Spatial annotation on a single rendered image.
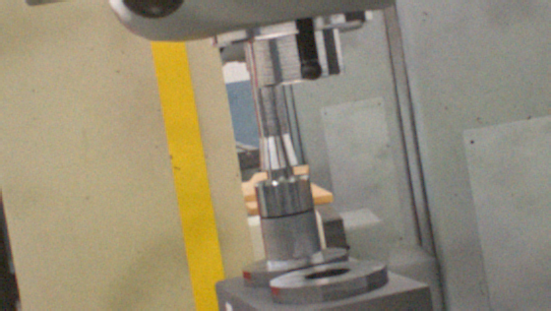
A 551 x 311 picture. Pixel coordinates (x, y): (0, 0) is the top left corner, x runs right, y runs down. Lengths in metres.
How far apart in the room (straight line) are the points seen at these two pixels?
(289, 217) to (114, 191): 1.35
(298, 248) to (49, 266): 1.38
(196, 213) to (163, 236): 0.07
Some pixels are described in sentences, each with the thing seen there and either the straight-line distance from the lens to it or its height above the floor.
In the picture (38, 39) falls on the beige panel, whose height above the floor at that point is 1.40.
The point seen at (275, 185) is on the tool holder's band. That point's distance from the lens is 1.07.
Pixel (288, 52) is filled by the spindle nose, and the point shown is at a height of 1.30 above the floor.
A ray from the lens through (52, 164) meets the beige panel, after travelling 2.41.
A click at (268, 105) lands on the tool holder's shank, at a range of 1.08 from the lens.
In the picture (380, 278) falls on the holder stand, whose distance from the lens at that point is 0.99.
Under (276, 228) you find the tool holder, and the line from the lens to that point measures 1.08.
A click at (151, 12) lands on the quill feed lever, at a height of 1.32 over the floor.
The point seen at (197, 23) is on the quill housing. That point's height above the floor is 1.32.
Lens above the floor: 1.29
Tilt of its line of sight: 3 degrees down
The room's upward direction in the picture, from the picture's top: 9 degrees counter-clockwise
